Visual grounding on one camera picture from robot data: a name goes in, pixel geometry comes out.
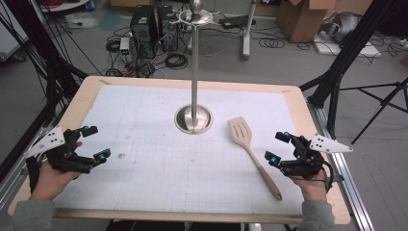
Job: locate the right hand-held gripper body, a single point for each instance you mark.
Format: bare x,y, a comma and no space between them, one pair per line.
304,160

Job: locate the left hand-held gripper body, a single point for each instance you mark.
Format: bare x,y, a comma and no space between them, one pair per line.
69,157

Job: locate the wooden slotted spatula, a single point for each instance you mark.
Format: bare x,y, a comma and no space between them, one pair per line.
243,141

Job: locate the metal utensil stand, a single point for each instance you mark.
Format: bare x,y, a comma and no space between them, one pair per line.
194,80

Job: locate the person's right hand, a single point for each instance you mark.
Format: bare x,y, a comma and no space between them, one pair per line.
312,189

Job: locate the person's left hand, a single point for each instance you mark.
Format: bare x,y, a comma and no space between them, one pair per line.
53,183

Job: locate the white grid mat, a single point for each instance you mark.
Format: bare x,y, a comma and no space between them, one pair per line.
144,179

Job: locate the tan tape piece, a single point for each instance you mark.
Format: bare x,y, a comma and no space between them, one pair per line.
105,82

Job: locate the small white electronic device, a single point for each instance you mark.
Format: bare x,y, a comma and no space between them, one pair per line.
124,45

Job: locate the black tripod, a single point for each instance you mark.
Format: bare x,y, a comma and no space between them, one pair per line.
381,102

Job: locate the white stand leg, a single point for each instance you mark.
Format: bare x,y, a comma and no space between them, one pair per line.
248,29

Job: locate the large black computer tower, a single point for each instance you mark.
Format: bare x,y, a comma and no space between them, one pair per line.
142,29

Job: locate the large cardboard box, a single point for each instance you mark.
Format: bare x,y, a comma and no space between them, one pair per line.
301,19

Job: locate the white foam board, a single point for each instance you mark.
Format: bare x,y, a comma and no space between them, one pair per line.
365,49

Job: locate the white cabinet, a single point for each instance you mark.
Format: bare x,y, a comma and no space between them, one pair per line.
9,35

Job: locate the flat black box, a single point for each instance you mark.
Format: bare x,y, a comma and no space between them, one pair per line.
235,21

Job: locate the grey headset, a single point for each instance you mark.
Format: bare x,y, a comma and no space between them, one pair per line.
341,25

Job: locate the slim black computer tower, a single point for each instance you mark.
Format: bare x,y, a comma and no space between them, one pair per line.
166,25

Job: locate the small metal bracket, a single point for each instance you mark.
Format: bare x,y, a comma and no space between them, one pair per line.
339,178

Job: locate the aluminium rail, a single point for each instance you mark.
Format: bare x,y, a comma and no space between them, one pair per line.
346,179
19,173

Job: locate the black frame strut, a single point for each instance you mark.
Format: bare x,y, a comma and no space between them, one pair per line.
346,54

